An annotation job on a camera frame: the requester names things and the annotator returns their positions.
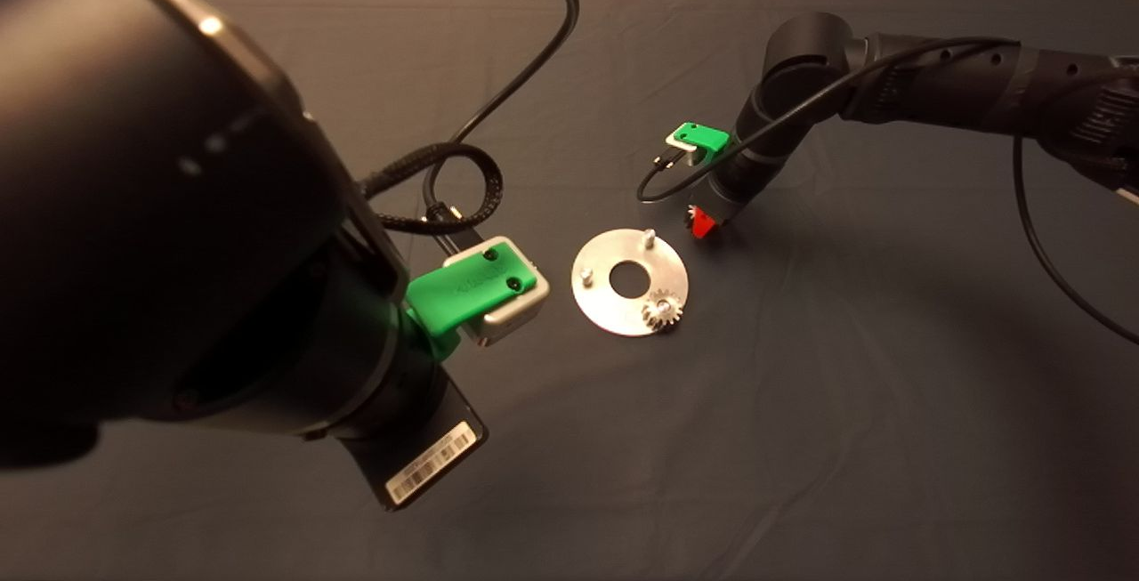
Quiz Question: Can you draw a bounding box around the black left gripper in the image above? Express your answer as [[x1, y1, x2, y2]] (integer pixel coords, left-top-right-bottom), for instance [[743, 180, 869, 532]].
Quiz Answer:
[[338, 374, 488, 512]]

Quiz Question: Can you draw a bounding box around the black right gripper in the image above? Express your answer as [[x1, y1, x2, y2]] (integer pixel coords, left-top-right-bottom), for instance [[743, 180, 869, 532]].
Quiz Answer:
[[685, 176, 757, 240]]

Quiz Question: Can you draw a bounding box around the round metal carrier plate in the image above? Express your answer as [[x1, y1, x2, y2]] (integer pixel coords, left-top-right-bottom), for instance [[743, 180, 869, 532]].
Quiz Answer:
[[570, 227, 691, 338]]

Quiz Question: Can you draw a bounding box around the dark table cloth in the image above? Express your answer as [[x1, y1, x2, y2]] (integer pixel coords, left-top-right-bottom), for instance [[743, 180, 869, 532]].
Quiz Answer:
[[0, 0, 1139, 581]]

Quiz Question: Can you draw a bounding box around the right wrist green camera mount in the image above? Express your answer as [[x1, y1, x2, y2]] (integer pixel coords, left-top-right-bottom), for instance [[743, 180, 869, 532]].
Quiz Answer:
[[673, 123, 732, 164]]

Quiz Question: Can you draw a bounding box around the wrist green camera mount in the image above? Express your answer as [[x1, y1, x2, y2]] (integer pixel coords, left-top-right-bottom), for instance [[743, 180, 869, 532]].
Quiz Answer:
[[673, 123, 732, 164], [405, 241, 537, 361]]

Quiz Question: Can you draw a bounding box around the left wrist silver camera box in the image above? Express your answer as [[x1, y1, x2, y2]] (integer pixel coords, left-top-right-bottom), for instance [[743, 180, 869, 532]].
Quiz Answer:
[[442, 236, 551, 349]]

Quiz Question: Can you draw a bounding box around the left wrist green camera mount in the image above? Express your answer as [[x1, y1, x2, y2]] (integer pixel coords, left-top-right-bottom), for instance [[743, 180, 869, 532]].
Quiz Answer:
[[405, 241, 537, 361]]

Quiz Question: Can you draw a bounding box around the black braided cable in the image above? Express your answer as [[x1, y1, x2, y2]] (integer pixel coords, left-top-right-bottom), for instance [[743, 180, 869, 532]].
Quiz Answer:
[[359, 142, 505, 237]]

